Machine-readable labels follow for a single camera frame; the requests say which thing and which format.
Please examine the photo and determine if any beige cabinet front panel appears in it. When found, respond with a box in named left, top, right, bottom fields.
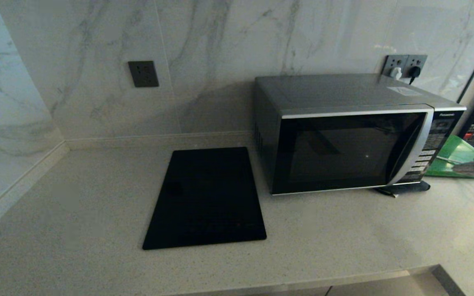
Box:
left=327, top=270, right=429, bottom=296

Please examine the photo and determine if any black induction cooktop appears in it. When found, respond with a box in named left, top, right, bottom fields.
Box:
left=142, top=147, right=267, bottom=250

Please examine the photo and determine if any silver black microwave oven body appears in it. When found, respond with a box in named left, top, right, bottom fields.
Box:
left=253, top=74, right=467, bottom=196

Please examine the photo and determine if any green cutting board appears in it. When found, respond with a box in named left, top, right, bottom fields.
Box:
left=425, top=136, right=474, bottom=178

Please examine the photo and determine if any single grey wall socket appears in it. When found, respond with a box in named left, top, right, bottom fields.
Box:
left=128, top=61, right=159, bottom=88

